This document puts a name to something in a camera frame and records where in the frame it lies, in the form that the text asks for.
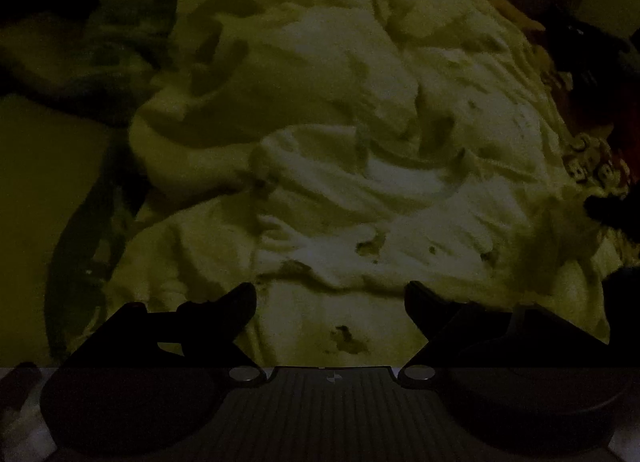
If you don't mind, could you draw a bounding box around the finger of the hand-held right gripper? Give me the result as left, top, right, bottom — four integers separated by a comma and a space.
584, 193, 640, 244

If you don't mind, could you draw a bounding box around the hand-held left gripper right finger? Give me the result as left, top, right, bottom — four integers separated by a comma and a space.
397, 281, 609, 386

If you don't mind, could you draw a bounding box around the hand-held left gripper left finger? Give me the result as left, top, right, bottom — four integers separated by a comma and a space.
75, 282, 264, 386

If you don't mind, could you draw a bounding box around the white animal print baby garment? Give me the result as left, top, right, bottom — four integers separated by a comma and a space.
247, 125, 506, 295

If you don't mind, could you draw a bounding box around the monkey print blanket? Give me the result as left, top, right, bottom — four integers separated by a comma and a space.
559, 129, 640, 195

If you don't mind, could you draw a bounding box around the dark bag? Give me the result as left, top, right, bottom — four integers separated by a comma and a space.
544, 6, 632, 74

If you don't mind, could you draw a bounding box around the yellow soft toy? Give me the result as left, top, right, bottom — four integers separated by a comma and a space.
492, 0, 548, 36

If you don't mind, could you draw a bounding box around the large plain pillow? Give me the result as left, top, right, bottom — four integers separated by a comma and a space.
0, 92, 113, 368

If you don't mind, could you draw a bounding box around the pale leaf pattern quilt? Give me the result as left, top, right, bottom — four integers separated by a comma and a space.
50, 0, 640, 368

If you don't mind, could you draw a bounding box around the green patterned cloth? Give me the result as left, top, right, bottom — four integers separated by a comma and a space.
82, 0, 188, 98

